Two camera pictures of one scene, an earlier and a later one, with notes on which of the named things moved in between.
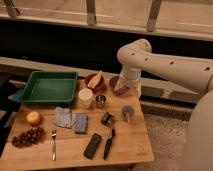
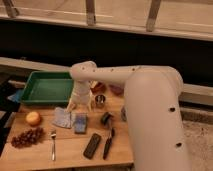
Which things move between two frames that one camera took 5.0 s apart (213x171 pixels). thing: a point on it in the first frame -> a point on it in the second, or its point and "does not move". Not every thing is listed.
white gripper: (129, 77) -> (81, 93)
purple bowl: (113, 82) does not move
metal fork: (53, 134) does not move
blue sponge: (81, 123) does not move
